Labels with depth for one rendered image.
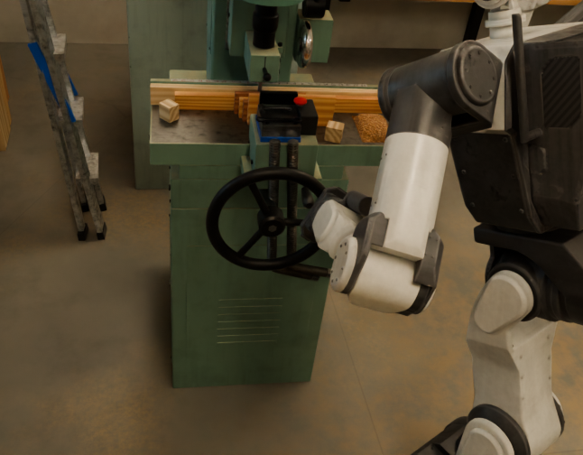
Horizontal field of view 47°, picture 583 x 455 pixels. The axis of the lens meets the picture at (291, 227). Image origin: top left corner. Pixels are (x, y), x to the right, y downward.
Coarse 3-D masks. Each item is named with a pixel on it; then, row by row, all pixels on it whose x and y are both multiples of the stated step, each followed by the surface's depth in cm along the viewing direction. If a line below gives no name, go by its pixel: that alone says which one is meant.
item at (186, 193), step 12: (180, 72) 203; (192, 72) 204; (204, 72) 204; (180, 180) 161; (192, 180) 161; (204, 180) 162; (216, 180) 162; (228, 180) 163; (324, 180) 167; (336, 180) 168; (348, 180) 168; (180, 192) 163; (192, 192) 164; (204, 192) 164; (216, 192) 165; (240, 192) 166; (300, 192) 168; (312, 192) 169; (180, 204) 165; (192, 204) 166; (204, 204) 166; (228, 204) 167; (240, 204) 168; (252, 204) 168; (300, 204) 171
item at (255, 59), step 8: (248, 32) 165; (248, 40) 161; (248, 48) 159; (256, 48) 158; (272, 48) 159; (248, 56) 159; (256, 56) 156; (264, 56) 156; (272, 56) 156; (248, 64) 159; (256, 64) 157; (264, 64) 157; (272, 64) 158; (248, 72) 160; (256, 72) 158; (272, 72) 159; (256, 80) 160; (272, 80) 160
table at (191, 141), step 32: (160, 128) 158; (192, 128) 160; (224, 128) 161; (320, 128) 166; (352, 128) 168; (160, 160) 156; (192, 160) 158; (224, 160) 159; (320, 160) 163; (352, 160) 164
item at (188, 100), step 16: (176, 96) 164; (192, 96) 164; (208, 96) 165; (224, 96) 166; (336, 96) 172; (352, 96) 173; (368, 96) 174; (336, 112) 173; (352, 112) 174; (368, 112) 174
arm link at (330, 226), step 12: (324, 204) 118; (336, 204) 114; (324, 216) 114; (336, 216) 110; (324, 228) 110; (336, 228) 109; (348, 228) 108; (324, 240) 110; (336, 240) 108; (336, 252) 109
